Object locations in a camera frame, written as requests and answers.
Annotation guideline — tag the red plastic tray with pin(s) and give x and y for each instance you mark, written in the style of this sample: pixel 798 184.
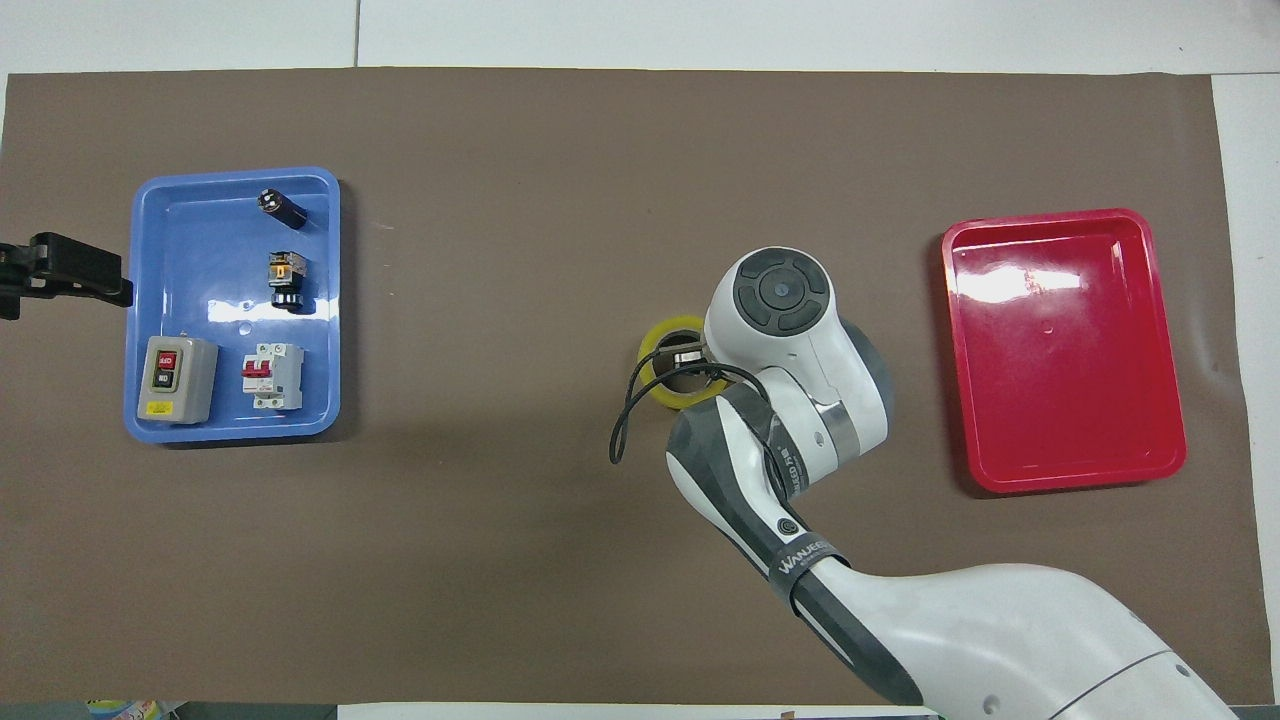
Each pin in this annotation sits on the red plastic tray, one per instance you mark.
pixel 1060 360

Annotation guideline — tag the black cylindrical push button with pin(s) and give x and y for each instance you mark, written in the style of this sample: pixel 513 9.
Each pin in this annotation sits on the black cylindrical push button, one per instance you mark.
pixel 284 208

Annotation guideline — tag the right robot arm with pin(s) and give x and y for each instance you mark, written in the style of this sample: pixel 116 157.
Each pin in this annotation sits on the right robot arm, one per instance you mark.
pixel 960 630

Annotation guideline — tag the yellow tape roll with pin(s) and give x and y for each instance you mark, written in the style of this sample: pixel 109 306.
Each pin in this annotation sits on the yellow tape roll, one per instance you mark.
pixel 684 401

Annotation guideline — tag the white circuit breaker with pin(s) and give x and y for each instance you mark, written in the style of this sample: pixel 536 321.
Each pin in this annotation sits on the white circuit breaker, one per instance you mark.
pixel 272 376

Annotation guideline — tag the grey switch box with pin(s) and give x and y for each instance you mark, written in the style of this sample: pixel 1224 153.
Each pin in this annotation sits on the grey switch box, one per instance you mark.
pixel 180 380

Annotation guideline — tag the blue plastic tray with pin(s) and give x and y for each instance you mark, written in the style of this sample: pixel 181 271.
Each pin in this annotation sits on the blue plastic tray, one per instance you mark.
pixel 190 260

